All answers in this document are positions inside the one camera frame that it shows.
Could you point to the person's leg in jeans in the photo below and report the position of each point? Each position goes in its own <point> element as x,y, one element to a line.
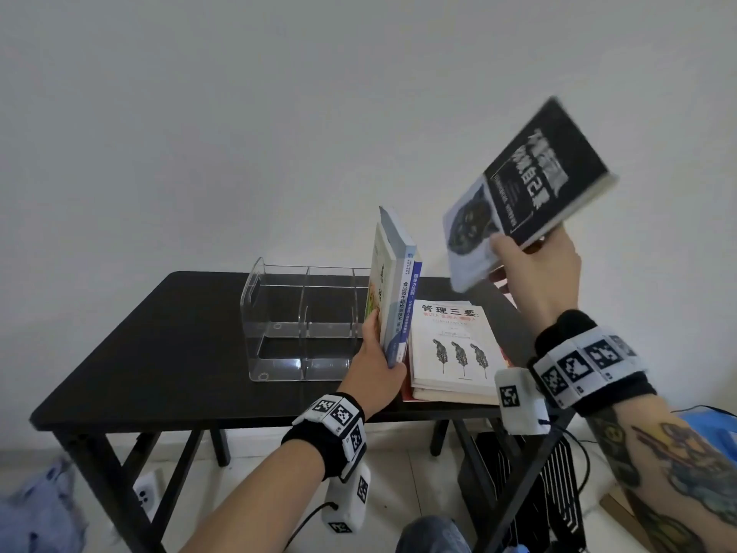
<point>432,538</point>

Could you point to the black cover book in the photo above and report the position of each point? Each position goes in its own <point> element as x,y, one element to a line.
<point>535,178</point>

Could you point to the person's right forearm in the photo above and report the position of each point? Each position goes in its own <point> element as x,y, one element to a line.
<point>662,472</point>

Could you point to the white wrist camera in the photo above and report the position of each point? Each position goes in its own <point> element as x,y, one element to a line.
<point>521,408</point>
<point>345,503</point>

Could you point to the blue cloth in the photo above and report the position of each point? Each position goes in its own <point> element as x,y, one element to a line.
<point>40,518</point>

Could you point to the person's left forearm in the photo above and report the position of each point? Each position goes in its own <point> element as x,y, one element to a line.
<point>253,506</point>

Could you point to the person's right hand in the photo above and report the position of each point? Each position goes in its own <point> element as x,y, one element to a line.
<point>541,282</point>

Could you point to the black table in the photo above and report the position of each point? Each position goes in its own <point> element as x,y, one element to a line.
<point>144,362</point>

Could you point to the white cartoon cover book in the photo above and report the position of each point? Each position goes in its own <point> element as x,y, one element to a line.
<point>384,293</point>

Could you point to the white power socket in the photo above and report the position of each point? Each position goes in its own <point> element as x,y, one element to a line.
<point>147,495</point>

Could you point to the black marker wristband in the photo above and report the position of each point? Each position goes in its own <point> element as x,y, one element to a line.
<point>314,443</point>
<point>576,362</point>

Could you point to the white leaf print book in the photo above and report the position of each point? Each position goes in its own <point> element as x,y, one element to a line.
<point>455,351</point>

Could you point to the clear acrylic book organizer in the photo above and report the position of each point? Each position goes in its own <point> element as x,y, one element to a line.
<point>270,371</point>

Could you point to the blue plastic stool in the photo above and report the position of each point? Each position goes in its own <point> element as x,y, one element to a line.
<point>714,426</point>

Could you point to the person's left hand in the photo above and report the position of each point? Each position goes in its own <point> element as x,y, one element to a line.
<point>371,380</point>

